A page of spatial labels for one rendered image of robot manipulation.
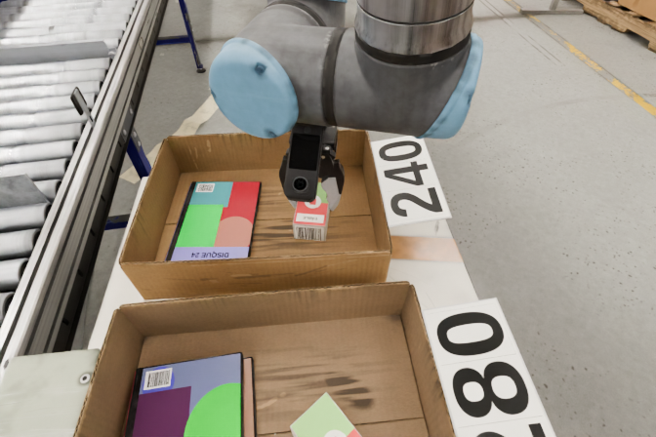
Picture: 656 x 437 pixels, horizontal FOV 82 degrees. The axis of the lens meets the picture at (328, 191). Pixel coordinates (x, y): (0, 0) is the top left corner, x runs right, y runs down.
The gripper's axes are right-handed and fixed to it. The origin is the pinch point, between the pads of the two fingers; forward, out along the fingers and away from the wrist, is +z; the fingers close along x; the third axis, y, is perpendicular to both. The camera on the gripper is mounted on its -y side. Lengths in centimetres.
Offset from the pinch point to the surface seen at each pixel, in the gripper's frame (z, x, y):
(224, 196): 1.7, 17.2, 2.3
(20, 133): 4, 71, 19
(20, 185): 0, 55, 0
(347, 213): 2.6, -6.0, 1.4
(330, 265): -3.6, -4.4, -13.9
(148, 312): -4.1, 18.3, -23.6
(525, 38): 79, -126, 250
